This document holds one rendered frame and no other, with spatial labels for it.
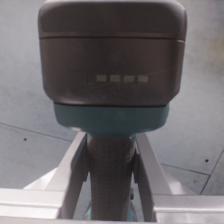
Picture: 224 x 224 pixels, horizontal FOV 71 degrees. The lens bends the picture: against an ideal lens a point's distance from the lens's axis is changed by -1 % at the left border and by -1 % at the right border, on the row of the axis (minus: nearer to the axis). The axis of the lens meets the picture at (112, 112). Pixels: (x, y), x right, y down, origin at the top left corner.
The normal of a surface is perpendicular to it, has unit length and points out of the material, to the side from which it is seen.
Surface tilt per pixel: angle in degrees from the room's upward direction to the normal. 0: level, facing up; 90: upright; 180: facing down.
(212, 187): 90
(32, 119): 90
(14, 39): 90
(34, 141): 90
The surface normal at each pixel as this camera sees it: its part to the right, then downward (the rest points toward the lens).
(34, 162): -0.03, 0.26
